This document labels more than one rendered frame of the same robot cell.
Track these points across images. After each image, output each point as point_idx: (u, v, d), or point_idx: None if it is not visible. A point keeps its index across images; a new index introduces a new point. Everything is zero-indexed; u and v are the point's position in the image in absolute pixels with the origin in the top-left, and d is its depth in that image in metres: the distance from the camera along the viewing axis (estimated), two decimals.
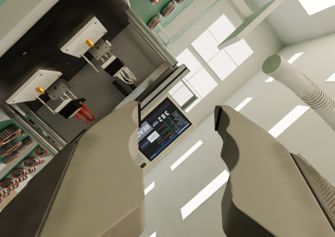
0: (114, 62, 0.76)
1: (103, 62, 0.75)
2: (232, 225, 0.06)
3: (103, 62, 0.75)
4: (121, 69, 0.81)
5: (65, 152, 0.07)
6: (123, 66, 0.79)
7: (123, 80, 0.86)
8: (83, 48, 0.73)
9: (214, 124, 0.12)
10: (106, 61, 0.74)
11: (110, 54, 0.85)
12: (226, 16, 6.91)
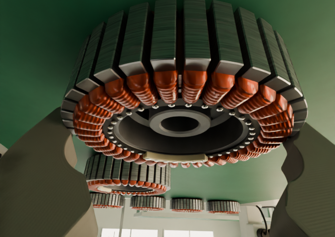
0: None
1: None
2: (280, 234, 0.06)
3: None
4: None
5: None
6: None
7: None
8: None
9: None
10: None
11: None
12: (214, 236, 5.98)
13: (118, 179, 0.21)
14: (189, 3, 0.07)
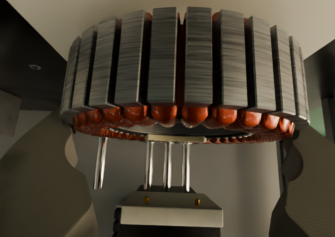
0: (191, 233, 0.14)
1: (147, 199, 0.13)
2: (280, 233, 0.06)
3: (148, 197, 0.13)
4: None
5: None
6: None
7: None
8: None
9: None
10: (167, 206, 0.12)
11: (184, 151, 0.24)
12: None
13: None
14: (193, 17, 0.06)
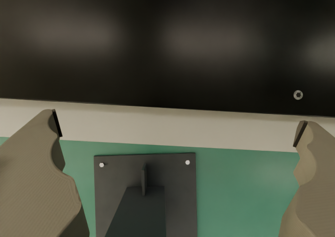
0: None
1: None
2: None
3: None
4: None
5: None
6: None
7: None
8: None
9: (294, 140, 0.11)
10: None
11: None
12: None
13: None
14: None
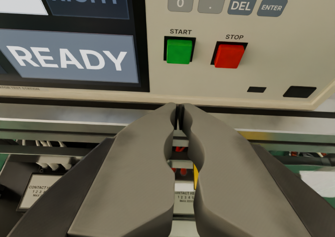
0: None
1: None
2: (206, 227, 0.06)
3: None
4: (36, 187, 0.34)
5: (104, 145, 0.08)
6: (23, 197, 0.33)
7: None
8: None
9: (178, 123, 0.12)
10: None
11: None
12: None
13: None
14: None
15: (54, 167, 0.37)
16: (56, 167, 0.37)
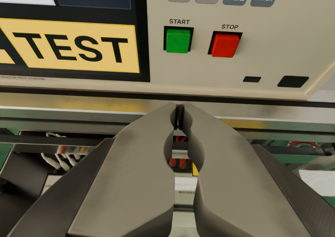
0: None
1: None
2: (206, 227, 0.06)
3: None
4: None
5: (104, 145, 0.08)
6: (40, 195, 0.38)
7: (68, 158, 0.39)
8: None
9: (178, 123, 0.12)
10: None
11: None
12: None
13: None
14: None
15: (66, 168, 0.42)
16: (68, 169, 0.42)
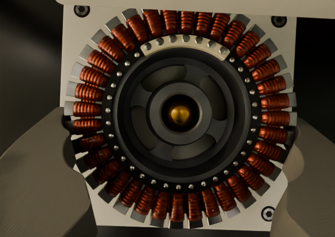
0: None
1: None
2: (281, 234, 0.06)
3: None
4: None
5: None
6: None
7: None
8: None
9: None
10: (225, 4, 0.04)
11: None
12: None
13: None
14: None
15: None
16: None
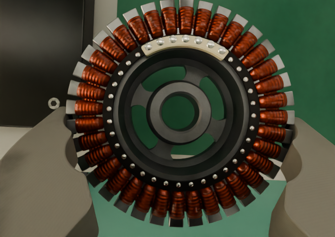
0: None
1: None
2: (280, 234, 0.06)
3: None
4: None
5: None
6: None
7: None
8: None
9: None
10: None
11: None
12: None
13: None
14: None
15: None
16: None
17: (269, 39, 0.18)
